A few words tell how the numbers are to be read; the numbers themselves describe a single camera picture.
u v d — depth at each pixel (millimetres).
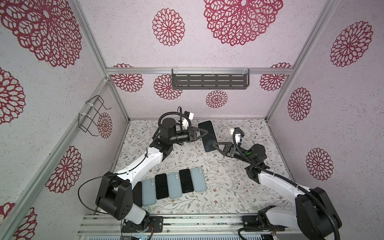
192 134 649
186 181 894
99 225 745
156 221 746
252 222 740
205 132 700
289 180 502
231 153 638
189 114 689
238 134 690
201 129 698
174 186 869
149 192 842
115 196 423
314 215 416
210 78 936
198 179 898
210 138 701
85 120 730
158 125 593
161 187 853
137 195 828
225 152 701
